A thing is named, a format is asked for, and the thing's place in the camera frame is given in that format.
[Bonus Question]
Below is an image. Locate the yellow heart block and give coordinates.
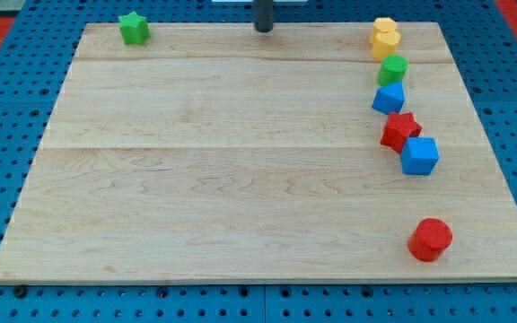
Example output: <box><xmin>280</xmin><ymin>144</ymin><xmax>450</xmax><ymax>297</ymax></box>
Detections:
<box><xmin>371</xmin><ymin>31</ymin><xmax>401</xmax><ymax>61</ymax></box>

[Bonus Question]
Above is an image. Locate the red cylinder block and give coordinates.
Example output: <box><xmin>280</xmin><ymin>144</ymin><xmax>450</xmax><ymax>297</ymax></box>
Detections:
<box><xmin>407</xmin><ymin>218</ymin><xmax>453</xmax><ymax>262</ymax></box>

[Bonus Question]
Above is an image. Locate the yellow hexagon block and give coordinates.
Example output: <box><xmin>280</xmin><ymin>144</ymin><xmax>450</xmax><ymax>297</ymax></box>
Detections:
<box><xmin>369</xmin><ymin>17</ymin><xmax>398</xmax><ymax>45</ymax></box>

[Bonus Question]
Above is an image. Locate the blue cube block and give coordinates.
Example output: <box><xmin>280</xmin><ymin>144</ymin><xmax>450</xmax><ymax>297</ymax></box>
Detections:
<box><xmin>400</xmin><ymin>136</ymin><xmax>439</xmax><ymax>176</ymax></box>

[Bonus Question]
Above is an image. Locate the green cylinder block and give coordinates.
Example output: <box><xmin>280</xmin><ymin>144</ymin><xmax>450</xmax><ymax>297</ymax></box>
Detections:
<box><xmin>377</xmin><ymin>55</ymin><xmax>408</xmax><ymax>86</ymax></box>

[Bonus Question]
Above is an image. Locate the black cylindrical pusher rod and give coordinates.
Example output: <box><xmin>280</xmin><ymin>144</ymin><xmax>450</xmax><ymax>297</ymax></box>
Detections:
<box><xmin>253</xmin><ymin>0</ymin><xmax>274</xmax><ymax>33</ymax></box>

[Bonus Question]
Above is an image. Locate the green star block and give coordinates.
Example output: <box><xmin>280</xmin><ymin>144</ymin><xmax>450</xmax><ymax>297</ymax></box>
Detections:
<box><xmin>118</xmin><ymin>11</ymin><xmax>151</xmax><ymax>45</ymax></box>

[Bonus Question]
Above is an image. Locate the red star block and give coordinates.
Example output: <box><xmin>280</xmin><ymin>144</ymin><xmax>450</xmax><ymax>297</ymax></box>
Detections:
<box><xmin>380</xmin><ymin>112</ymin><xmax>422</xmax><ymax>153</ymax></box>

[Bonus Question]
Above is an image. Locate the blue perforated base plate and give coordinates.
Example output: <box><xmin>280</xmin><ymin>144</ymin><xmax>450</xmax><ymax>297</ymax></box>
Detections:
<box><xmin>0</xmin><ymin>1</ymin><xmax>517</xmax><ymax>322</ymax></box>

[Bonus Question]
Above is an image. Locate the wooden board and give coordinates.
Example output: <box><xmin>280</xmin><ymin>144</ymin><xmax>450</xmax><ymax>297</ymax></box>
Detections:
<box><xmin>0</xmin><ymin>22</ymin><xmax>517</xmax><ymax>285</ymax></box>

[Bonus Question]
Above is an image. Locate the blue triangle block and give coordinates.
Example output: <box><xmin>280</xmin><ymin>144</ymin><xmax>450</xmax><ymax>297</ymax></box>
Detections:
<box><xmin>372</xmin><ymin>82</ymin><xmax>406</xmax><ymax>115</ymax></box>

